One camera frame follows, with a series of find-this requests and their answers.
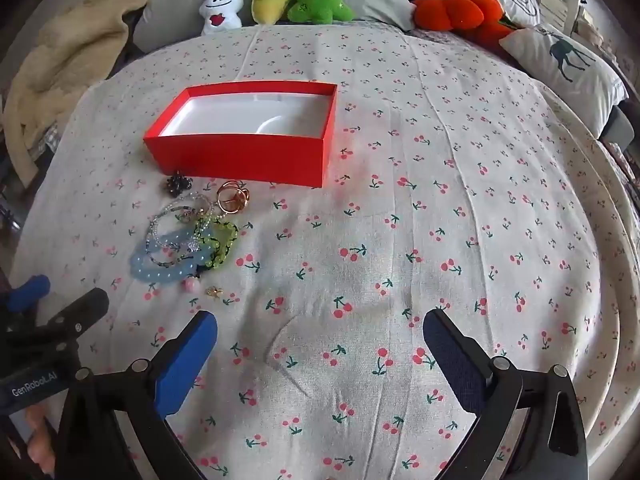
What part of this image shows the orange pumpkin plush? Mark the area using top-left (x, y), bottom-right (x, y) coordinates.
top-left (410, 0), bottom-right (505, 37)
top-left (457, 12), bottom-right (524, 57)

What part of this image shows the white deer print pillow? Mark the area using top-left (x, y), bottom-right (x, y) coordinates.
top-left (499, 22), bottom-right (630, 141)

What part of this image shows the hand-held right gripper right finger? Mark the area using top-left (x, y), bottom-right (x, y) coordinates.
top-left (421, 308), bottom-right (592, 480)

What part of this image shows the white rabbit plush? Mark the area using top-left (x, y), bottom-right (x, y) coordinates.
top-left (199, 0), bottom-right (245, 36)

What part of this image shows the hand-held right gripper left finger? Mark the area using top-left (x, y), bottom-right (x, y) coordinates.
top-left (52, 310), bottom-right (221, 480)

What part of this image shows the beige quilted blanket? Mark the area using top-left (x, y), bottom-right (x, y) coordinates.
top-left (0, 0), bottom-right (174, 187)

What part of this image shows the green bead bracelet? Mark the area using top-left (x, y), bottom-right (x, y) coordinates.
top-left (195, 217), bottom-right (240, 271)

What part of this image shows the blue bead bracelet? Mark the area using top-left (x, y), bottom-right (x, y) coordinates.
top-left (130, 222), bottom-right (211, 282)

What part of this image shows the red cardboard box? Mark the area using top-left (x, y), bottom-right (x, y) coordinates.
top-left (143, 80), bottom-right (339, 189)

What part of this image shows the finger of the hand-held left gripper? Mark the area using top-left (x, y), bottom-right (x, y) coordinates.
top-left (0, 274), bottom-right (51, 317)
top-left (0, 287), bottom-right (111, 362)

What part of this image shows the clear bead bracelet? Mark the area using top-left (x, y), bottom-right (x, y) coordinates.
top-left (147, 196), bottom-right (221, 248)

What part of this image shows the dark thin bead bracelet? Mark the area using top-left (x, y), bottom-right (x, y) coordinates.
top-left (142, 240), bottom-right (206, 268)

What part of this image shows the black bead charm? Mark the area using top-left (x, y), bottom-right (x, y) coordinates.
top-left (165, 172), bottom-right (194, 195)

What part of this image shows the cherry print bed sheet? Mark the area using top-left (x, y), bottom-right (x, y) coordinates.
top-left (9, 22), bottom-right (632, 480)

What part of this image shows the person's left hand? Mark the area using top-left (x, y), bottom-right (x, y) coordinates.
top-left (20, 402), bottom-right (58, 476)

